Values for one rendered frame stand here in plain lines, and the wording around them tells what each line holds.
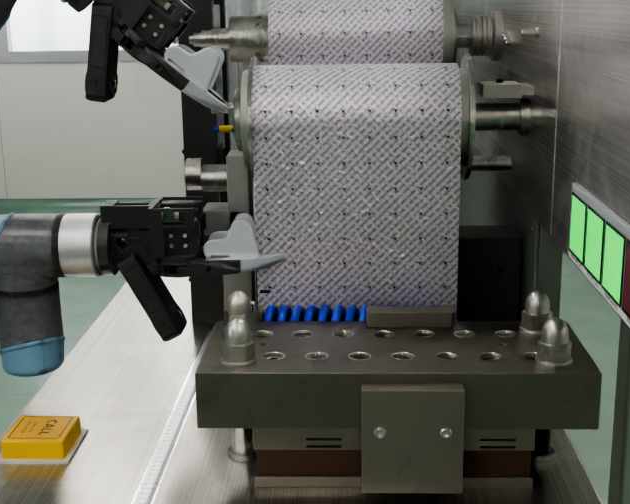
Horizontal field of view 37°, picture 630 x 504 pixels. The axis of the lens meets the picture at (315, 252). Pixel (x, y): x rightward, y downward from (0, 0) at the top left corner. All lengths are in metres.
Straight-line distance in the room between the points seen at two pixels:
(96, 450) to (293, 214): 0.35
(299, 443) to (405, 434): 0.11
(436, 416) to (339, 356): 0.12
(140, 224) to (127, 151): 5.79
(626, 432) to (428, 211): 0.46
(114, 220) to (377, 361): 0.35
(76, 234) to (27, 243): 0.06
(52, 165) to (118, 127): 0.56
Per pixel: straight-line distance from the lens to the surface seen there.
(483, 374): 0.96
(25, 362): 1.18
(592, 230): 0.83
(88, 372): 1.35
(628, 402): 1.37
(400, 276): 1.12
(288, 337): 1.05
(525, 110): 1.14
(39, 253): 1.13
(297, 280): 1.12
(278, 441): 0.99
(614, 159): 0.80
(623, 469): 1.41
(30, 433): 1.13
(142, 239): 1.12
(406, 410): 0.94
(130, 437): 1.14
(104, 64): 1.14
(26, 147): 7.09
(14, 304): 1.16
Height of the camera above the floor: 1.38
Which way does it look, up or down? 15 degrees down
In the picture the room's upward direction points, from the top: 1 degrees counter-clockwise
